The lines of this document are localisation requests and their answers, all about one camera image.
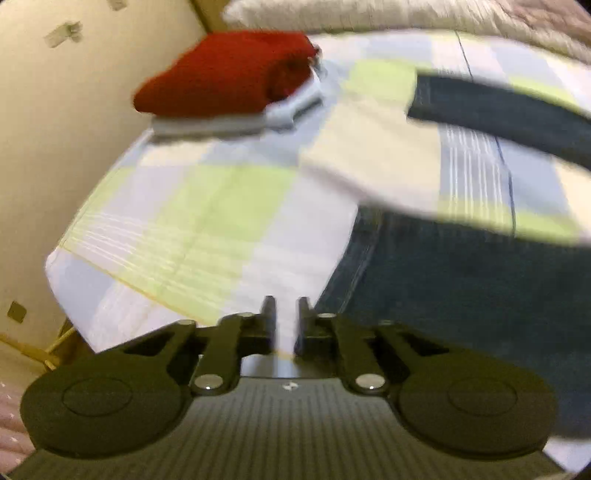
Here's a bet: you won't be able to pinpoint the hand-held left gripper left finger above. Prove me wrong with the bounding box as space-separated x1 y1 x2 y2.
99 295 278 398

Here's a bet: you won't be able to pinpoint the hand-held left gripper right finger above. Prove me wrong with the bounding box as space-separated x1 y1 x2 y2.
295 295 451 398

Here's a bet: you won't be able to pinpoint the dark blue jeans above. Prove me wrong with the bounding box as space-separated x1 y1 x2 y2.
316 74 591 439

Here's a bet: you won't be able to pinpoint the checked bed sheet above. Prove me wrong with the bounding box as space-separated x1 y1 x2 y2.
45 30 591 467

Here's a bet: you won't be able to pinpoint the light blue folded garment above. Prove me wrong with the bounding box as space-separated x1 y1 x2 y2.
152 58 329 138

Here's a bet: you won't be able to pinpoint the red folded garment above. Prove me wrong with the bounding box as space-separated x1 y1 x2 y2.
133 30 320 116

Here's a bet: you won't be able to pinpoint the white pillow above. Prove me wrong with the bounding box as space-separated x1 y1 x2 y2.
222 0 591 63

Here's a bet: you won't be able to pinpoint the pink quilt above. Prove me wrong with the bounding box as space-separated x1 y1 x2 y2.
503 0 591 35

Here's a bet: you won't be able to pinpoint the wooden frame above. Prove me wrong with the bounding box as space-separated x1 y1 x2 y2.
0 318 77 372

